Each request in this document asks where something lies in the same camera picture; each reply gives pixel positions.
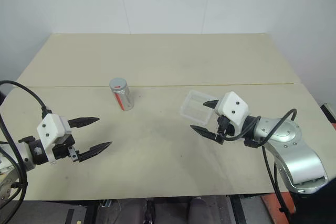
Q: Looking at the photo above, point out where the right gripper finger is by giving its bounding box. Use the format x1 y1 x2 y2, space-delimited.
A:
190 124 225 145
202 99 220 110

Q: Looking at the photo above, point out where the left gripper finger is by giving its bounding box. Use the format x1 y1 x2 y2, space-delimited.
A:
68 141 113 163
67 116 101 130

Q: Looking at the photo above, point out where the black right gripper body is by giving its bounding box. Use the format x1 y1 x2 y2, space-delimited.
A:
216 114 236 138

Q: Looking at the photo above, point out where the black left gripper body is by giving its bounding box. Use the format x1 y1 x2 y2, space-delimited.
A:
51 136 76 161

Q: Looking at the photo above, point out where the silver red soda can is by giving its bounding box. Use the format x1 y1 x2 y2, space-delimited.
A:
112 84 135 112

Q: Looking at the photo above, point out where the silver bottle cap red mark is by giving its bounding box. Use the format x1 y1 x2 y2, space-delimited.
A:
109 77 129 94

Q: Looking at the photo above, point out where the clear plastic container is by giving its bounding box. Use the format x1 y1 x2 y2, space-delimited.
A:
179 89 214 126

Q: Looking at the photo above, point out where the orange red floor object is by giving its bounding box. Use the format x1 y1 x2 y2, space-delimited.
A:
261 194 292 224

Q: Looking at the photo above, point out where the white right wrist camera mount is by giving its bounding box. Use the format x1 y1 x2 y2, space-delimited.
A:
213 91 249 136

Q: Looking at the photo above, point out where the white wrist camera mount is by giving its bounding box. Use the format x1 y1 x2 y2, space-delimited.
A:
213 91 249 136
36 113 73 166

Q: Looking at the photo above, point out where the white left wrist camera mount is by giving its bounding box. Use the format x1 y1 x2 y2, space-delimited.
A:
36 113 73 166

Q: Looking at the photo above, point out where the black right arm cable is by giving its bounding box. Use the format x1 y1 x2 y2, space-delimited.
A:
217 108 299 224

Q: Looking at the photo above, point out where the black table frame bar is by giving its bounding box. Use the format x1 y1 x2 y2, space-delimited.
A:
85 199 98 224
227 194 248 224

